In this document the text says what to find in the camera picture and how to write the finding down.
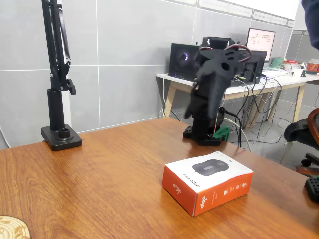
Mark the person in dark clothing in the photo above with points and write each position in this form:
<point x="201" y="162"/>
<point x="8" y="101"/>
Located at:
<point x="312" y="20"/>

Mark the red packet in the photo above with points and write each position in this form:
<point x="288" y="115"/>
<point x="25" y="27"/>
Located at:
<point x="291" y="60"/>

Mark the computer monitor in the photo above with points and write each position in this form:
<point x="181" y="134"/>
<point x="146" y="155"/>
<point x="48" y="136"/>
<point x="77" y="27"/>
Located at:
<point x="260" y="39"/>

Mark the black computer case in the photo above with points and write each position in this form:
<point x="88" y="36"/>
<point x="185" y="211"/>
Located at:
<point x="179" y="62"/>

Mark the stack of papers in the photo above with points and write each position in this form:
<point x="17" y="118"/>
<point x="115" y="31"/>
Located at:
<point x="274" y="72"/>

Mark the red tin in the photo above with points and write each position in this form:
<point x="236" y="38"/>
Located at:
<point x="313" y="66"/>

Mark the round wooden coaster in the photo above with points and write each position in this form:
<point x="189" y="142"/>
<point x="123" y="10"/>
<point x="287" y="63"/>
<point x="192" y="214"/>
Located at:
<point x="12" y="227"/>

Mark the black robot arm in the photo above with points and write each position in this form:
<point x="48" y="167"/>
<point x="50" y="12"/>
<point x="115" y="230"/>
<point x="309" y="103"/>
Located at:
<point x="202" y="127"/>

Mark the orange white mouse box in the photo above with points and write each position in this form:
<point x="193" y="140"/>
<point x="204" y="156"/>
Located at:
<point x="207" y="179"/>

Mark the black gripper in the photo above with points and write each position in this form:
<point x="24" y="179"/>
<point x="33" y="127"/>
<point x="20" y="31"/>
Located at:
<point x="216" y="85"/>

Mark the black perforated plastic block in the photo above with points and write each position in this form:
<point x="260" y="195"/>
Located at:
<point x="312" y="188"/>

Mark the black office chair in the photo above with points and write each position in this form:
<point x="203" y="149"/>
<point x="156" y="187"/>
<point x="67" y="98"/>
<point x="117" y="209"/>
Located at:
<point x="299" y="129"/>

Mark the white side table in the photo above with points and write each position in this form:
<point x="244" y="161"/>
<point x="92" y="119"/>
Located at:
<point x="174" y="79"/>

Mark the black spring boom stand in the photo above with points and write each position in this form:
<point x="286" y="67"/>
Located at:
<point x="56" y="109"/>

